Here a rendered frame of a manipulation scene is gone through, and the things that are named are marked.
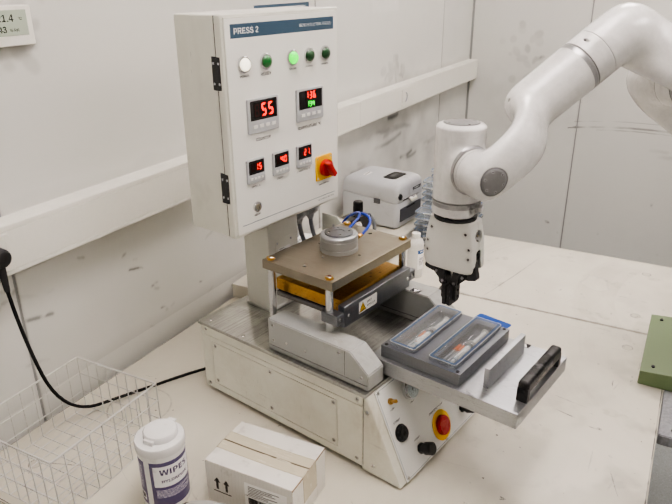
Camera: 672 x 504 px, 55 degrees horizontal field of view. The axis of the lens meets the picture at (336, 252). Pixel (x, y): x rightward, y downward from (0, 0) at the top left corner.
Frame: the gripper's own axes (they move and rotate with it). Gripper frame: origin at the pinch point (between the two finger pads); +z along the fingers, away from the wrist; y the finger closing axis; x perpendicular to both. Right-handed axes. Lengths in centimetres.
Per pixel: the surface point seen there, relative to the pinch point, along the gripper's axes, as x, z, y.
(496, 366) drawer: 4.6, 8.6, -12.5
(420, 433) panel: 7.0, 28.1, 0.6
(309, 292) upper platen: 10.8, 3.7, 25.3
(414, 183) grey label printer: -95, 15, 70
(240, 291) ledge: -18, 31, 79
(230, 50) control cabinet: 15, -42, 39
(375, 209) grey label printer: -82, 23, 77
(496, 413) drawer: 10.7, 13.2, -16.1
